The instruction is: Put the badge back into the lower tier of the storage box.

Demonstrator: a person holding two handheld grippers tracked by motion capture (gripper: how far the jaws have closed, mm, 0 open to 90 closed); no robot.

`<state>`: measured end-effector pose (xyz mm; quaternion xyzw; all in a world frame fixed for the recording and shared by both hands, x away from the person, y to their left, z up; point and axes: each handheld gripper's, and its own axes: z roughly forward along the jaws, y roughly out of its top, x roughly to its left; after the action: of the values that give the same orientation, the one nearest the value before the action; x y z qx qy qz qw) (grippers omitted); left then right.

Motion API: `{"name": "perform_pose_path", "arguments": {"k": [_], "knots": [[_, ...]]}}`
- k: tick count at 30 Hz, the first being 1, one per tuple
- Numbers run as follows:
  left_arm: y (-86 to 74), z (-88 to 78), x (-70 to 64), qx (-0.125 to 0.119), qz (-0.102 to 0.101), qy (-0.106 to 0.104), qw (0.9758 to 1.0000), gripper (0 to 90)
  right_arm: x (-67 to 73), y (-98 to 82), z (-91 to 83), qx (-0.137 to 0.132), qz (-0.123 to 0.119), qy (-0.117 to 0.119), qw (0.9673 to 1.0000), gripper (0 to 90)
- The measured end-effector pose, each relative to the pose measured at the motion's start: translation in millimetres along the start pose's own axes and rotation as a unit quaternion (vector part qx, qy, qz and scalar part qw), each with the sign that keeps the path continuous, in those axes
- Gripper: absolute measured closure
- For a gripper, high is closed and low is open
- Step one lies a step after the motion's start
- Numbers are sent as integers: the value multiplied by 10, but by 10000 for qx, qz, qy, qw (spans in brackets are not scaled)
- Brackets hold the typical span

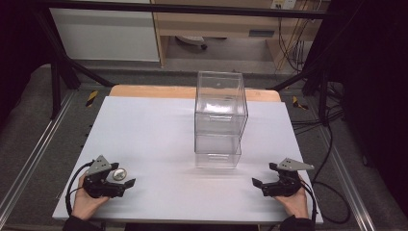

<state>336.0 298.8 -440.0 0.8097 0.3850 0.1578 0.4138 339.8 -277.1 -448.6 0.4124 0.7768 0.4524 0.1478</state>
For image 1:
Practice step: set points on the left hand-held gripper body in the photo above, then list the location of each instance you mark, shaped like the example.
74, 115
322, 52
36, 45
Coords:
99, 187

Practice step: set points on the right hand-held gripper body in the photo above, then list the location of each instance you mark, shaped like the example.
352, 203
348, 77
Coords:
284, 186

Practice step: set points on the round silver metal tin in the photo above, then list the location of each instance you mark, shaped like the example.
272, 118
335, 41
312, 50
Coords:
119, 174

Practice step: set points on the person's right hand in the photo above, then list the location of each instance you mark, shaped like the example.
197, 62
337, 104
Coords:
296, 203

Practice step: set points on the person's left hand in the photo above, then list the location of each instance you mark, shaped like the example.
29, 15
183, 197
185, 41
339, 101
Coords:
84, 203

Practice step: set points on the white table board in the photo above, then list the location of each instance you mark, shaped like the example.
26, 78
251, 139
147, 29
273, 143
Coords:
154, 138

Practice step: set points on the clear plastic drawer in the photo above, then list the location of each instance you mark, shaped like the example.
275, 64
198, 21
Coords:
220, 120
218, 154

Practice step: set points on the yellow black tape strip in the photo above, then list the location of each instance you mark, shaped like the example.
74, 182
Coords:
298, 103
91, 98

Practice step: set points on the black metal stand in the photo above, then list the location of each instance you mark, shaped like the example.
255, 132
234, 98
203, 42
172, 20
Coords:
56, 83
322, 96

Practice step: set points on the clear plastic drawer cabinet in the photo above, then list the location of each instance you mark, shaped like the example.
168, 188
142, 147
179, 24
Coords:
221, 93

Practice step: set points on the white panel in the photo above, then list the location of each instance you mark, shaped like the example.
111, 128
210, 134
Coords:
102, 35

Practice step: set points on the black curtain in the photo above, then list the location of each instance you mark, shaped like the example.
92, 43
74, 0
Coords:
378, 80
16, 48

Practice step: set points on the office chair base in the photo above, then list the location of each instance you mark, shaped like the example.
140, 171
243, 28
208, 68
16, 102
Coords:
192, 41

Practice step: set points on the light wooden desk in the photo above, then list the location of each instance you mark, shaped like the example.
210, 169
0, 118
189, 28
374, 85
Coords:
218, 24

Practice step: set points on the aluminium floor rail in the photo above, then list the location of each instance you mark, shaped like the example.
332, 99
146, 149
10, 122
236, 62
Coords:
349, 179
35, 154

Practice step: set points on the white wall socket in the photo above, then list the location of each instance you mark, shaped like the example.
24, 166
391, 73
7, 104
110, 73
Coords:
284, 4

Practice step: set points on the black metal frame bar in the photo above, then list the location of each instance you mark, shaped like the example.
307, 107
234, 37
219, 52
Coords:
192, 9

